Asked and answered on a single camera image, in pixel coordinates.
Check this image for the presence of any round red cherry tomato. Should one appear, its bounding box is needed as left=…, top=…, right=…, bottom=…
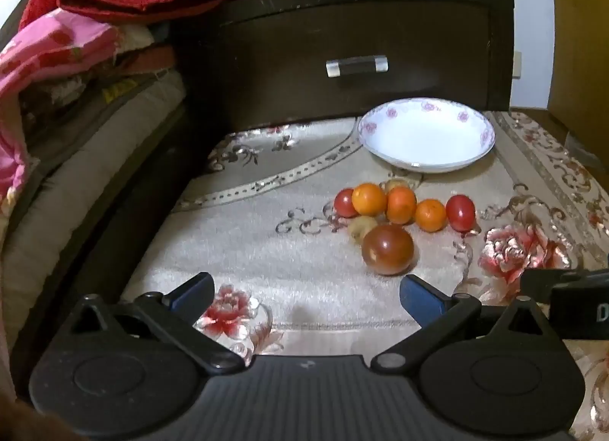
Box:
left=333, top=189, right=359, bottom=219

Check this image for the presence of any folded bedding stack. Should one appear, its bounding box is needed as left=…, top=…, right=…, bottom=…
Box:
left=19, top=24, right=184, bottom=109

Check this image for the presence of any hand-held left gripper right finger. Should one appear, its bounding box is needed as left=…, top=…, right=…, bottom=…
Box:
left=370, top=273, right=558, bottom=374

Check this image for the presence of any yellow board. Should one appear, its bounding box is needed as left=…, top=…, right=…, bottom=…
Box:
left=547, top=0, right=609, bottom=128

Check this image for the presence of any white floral bowl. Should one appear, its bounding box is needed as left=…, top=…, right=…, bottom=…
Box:
left=358, top=97, right=496, bottom=173

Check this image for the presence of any clear drawer handle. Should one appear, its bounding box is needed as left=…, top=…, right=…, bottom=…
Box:
left=326, top=55, right=388, bottom=79

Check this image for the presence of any pink floral blanket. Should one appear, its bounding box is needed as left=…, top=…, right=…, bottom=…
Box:
left=0, top=8, right=124, bottom=213

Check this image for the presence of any floral beige rug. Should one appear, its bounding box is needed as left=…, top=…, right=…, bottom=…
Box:
left=121, top=110, right=609, bottom=441

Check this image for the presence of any grey mattress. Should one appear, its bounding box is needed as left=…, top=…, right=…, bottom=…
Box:
left=0, top=70, right=188, bottom=328

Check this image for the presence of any oblong red cherry tomato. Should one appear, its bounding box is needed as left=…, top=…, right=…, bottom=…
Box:
left=445, top=194, right=477, bottom=232

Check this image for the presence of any dark wooden nightstand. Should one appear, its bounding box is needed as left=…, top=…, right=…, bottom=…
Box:
left=174, top=0, right=517, bottom=134

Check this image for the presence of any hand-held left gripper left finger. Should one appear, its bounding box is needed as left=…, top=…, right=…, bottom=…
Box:
left=70, top=272, right=244, bottom=375

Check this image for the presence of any large dark brown tomato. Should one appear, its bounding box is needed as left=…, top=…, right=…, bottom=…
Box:
left=361, top=224, right=415, bottom=276

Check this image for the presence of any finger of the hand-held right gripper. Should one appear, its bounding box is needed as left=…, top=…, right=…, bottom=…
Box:
left=520, top=270, right=572, bottom=304

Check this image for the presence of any large orange kumquat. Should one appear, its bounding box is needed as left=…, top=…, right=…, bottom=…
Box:
left=352, top=182, right=388, bottom=217

